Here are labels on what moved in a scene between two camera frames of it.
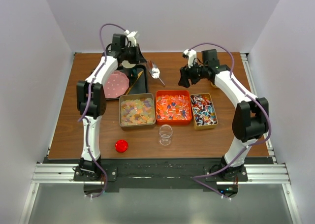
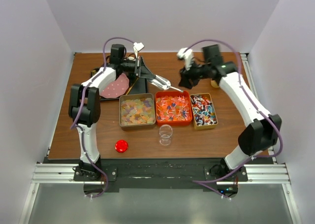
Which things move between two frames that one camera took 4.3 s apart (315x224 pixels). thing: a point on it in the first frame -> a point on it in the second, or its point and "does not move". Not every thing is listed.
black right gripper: (186, 74) does not move
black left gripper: (138, 57) -> (144, 73)
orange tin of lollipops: (173, 107) does not move
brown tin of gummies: (137, 110) does not move
